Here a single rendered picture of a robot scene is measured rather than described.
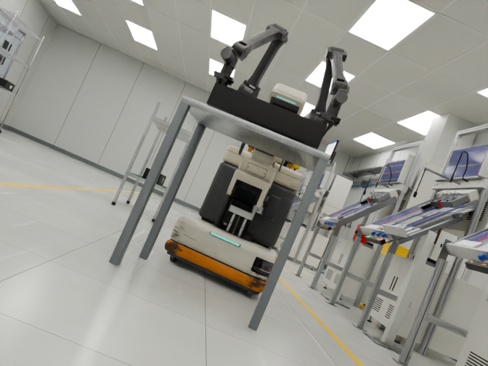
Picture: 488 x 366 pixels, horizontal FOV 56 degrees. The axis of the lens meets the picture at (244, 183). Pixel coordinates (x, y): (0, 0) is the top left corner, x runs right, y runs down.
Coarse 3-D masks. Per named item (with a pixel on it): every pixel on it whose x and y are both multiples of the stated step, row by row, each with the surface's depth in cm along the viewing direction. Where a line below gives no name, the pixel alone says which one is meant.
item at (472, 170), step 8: (456, 152) 395; (464, 152) 382; (472, 152) 370; (480, 152) 358; (456, 160) 389; (464, 160) 376; (472, 160) 365; (480, 160) 353; (448, 168) 397; (456, 168) 383; (464, 168) 371; (472, 168) 360; (480, 168) 350; (448, 176) 391; (456, 176) 378; (464, 176) 366
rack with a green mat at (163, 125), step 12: (156, 108) 451; (156, 120) 451; (144, 132) 449; (180, 132) 464; (192, 132) 453; (144, 168) 534; (144, 180) 448; (120, 192) 447; (132, 192) 532; (156, 216) 448
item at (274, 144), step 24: (216, 120) 212; (240, 120) 201; (168, 144) 202; (192, 144) 244; (264, 144) 220; (288, 144) 198; (312, 168) 232; (144, 192) 201; (168, 192) 242; (312, 192) 194; (120, 240) 200; (288, 240) 193; (264, 288) 192
